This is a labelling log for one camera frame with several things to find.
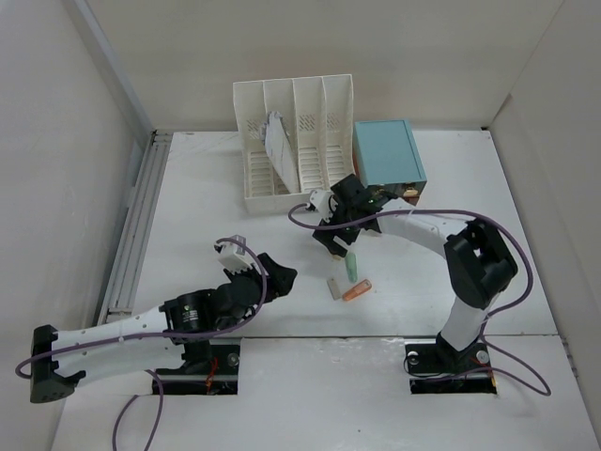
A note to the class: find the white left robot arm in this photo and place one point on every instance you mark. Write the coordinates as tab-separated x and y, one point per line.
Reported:
172	335

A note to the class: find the teal mini drawer cabinet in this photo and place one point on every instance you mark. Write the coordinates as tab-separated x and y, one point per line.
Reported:
386	155

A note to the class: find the grey eraser block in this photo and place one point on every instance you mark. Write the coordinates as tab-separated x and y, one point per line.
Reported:
334	289

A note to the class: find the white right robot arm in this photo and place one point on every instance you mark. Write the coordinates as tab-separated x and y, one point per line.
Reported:
479	263

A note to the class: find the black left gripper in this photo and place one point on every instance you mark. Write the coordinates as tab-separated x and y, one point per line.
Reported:
280	279

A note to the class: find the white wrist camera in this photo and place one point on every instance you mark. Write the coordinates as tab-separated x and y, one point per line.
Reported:
323	202
233	256

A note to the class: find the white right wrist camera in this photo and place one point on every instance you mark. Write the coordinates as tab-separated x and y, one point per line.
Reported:
323	202

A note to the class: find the aluminium rail frame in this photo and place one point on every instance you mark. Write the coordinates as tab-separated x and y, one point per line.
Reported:
118	296

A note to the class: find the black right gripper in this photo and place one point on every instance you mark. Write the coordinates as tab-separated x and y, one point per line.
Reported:
326	236

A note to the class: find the orange usb stick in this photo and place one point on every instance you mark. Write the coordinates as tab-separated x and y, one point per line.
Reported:
356	291

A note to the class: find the white paper booklet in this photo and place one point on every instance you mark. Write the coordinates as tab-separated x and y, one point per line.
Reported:
279	151

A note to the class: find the white four-slot file organizer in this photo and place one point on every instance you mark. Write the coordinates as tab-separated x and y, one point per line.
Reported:
317	119

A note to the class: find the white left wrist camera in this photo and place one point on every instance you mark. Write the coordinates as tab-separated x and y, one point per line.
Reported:
233	256

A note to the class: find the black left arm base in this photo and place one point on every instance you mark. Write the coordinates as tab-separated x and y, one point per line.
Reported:
218	376

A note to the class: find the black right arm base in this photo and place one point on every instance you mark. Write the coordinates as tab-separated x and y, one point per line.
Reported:
436	368

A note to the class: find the green capsule case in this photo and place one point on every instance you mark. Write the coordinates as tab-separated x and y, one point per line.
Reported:
351	267

